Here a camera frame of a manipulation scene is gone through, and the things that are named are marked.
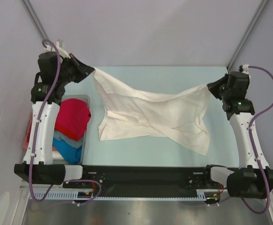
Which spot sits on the right aluminium frame post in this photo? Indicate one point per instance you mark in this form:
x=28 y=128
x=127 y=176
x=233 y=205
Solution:
x=248 y=33

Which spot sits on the magenta t-shirt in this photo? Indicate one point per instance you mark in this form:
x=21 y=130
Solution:
x=74 y=113

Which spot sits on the white slotted cable duct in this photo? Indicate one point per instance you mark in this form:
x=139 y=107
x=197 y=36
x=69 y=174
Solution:
x=84 y=195

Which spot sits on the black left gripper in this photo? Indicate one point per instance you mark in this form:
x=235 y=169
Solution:
x=83 y=70

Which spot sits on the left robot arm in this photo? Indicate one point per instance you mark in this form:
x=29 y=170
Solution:
x=46 y=96

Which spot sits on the aluminium frame post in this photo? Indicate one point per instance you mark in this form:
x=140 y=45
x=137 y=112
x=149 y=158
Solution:
x=248 y=33
x=34 y=19

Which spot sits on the left aluminium frame post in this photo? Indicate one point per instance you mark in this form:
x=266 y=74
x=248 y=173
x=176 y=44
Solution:
x=34 y=19

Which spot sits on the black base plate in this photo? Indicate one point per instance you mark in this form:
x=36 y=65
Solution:
x=151 y=181

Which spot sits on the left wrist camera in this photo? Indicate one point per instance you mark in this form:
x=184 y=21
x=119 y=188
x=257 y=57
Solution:
x=58 y=48

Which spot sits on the pink folded t-shirt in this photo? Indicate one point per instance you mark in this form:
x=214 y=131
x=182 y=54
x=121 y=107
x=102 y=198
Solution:
x=26 y=141

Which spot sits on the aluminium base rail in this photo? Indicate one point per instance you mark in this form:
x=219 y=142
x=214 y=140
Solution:
x=23 y=198

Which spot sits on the white folded t-shirt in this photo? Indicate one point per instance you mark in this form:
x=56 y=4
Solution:
x=56 y=155

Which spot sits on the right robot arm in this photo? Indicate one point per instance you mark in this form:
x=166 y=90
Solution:
x=254 y=178

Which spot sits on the white t-shirt with red print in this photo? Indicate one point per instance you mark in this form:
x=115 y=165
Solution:
x=131 y=113

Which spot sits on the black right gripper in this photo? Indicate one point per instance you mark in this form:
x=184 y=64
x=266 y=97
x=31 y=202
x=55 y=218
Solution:
x=219 y=86

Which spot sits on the clear plastic bin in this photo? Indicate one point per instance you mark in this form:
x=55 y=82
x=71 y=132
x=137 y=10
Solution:
x=42 y=130

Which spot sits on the dark red folded t-shirt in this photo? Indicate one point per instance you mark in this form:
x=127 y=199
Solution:
x=29 y=128

